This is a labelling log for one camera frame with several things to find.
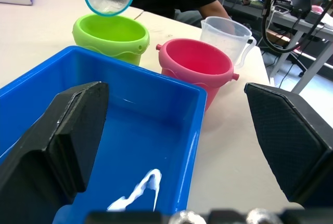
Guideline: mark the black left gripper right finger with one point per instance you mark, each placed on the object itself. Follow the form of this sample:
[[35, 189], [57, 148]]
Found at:
[[288, 141]]

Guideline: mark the pink toy bucket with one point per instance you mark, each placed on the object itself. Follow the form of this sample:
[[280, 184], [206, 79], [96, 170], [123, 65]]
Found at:
[[187, 79]]

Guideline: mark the clear plastic measuring cup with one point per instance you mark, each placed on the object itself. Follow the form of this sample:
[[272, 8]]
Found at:
[[221, 34]]

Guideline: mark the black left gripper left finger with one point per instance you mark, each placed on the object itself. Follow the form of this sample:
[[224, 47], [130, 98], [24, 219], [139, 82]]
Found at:
[[39, 161]]

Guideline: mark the green toy bucket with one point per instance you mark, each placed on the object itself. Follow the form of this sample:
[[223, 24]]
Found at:
[[104, 46]]

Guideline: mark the blue plastic tub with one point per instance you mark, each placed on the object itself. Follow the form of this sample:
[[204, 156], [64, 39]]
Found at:
[[148, 120]]

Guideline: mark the grey background desk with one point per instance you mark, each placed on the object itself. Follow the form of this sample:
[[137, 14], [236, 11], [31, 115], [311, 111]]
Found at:
[[313, 63]]

